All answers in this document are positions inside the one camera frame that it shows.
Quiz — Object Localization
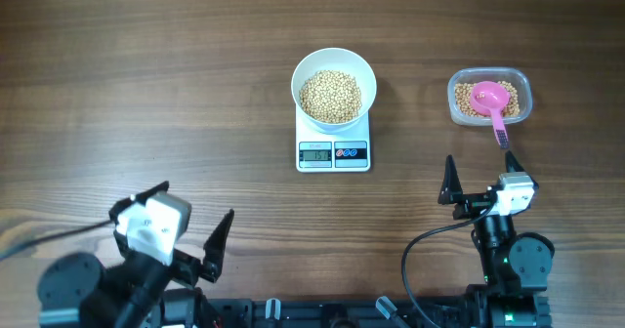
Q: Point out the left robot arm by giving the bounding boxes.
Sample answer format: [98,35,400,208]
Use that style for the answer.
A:
[37,182,234,327]

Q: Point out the white digital kitchen scale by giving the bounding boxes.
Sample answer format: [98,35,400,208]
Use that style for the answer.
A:
[295,107,372,173]

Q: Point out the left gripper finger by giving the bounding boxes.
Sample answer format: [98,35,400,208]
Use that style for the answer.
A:
[108,181,170,221]
[202,209,234,282]

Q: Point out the pink plastic measuring scoop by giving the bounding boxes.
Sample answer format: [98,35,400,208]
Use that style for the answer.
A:
[470,81,510,149]

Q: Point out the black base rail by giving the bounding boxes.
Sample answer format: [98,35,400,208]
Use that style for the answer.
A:
[209,295,553,328]

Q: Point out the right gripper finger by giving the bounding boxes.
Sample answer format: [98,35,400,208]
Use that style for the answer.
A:
[437,155,463,205]
[505,150,539,191]

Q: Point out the white bowl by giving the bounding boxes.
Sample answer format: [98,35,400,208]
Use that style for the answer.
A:
[291,48,377,127]

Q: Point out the soybeans pile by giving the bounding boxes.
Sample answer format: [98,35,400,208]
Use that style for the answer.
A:
[299,70,362,124]

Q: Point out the clear plastic container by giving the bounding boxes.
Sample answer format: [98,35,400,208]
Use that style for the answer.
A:
[447,67,533,126]

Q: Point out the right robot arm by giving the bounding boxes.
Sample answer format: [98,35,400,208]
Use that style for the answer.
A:
[438,151,555,328]

